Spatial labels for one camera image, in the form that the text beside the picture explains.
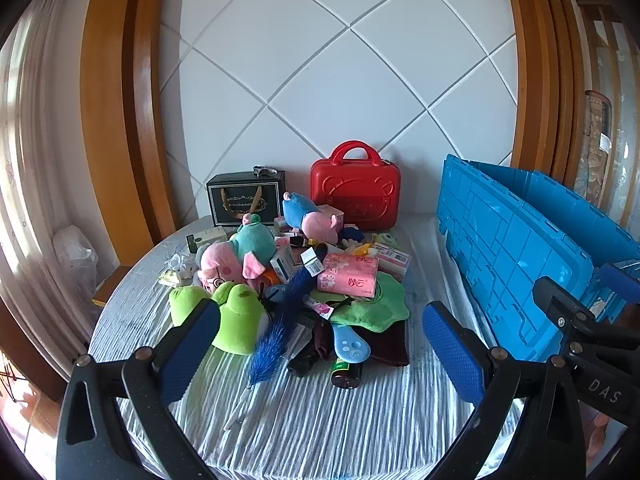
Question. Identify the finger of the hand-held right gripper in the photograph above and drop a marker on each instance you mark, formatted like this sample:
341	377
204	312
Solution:
620	280
557	297

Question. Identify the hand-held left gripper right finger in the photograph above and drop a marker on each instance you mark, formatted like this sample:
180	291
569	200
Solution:
450	355

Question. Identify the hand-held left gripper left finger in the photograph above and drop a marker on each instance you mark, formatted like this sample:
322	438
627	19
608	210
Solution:
187	350

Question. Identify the green frog plush slipper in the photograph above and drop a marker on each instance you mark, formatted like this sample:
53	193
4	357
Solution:
240	320
187	302

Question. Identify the maroon towel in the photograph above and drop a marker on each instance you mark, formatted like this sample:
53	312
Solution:
390	347

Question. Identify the blue plastic crate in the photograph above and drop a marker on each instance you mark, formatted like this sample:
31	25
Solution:
505	255

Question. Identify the blue fuzzy feather toy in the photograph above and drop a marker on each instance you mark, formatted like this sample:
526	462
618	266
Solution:
272	347

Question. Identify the green flower-shaped mat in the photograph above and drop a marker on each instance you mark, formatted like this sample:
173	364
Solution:
380	305

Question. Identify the pink pig plush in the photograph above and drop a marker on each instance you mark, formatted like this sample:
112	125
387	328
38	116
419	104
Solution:
222	262

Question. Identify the light blue plastic paddle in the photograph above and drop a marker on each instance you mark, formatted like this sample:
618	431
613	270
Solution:
350	345

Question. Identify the teal plush toy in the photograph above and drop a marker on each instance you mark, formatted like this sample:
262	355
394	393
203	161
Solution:
255	242

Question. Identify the pink tissue pack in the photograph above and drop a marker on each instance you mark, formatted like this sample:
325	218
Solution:
350	275

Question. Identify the pale yellow small ornament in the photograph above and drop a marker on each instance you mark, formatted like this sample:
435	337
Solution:
169	277

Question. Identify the large white pink medicine box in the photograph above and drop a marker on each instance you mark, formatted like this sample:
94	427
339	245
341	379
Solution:
395	260

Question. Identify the green and white box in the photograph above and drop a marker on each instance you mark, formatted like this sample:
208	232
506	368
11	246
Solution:
207	238

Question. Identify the ornate patterned cloth roll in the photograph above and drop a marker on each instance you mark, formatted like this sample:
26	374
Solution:
595	160

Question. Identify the white and blue medicine box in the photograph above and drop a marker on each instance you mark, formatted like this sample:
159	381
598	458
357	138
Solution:
281	262

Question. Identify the green one-eyed monster plush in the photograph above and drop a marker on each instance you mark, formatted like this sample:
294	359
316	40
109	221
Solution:
387	239

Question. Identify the orange and white plush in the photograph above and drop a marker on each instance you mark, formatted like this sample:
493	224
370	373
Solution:
362	250

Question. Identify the small pink printed packet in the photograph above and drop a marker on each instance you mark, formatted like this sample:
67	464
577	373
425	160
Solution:
320	308

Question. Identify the clear plastic bag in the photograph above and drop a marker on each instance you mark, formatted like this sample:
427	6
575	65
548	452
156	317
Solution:
75	260

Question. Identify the small white medicine box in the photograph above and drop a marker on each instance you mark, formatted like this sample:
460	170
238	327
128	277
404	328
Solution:
312	262

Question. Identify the dark blue plush toy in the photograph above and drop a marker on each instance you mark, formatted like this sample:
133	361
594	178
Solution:
351	234

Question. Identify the black gift box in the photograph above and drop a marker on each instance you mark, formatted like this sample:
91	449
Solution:
245	200

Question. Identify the blue and pink plush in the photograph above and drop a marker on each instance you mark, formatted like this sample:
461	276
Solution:
305	212

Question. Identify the pink cardboard box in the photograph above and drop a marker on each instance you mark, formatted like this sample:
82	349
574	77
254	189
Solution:
334	215

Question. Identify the red hard carry case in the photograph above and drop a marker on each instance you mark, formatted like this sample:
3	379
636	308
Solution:
352	190

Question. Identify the metal clip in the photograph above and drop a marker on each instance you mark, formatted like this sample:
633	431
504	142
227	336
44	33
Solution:
264	170

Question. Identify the beige curtain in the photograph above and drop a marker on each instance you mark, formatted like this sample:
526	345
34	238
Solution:
30	185

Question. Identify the curved wooden wall trim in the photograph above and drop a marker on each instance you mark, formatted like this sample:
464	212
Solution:
540	60
115	110

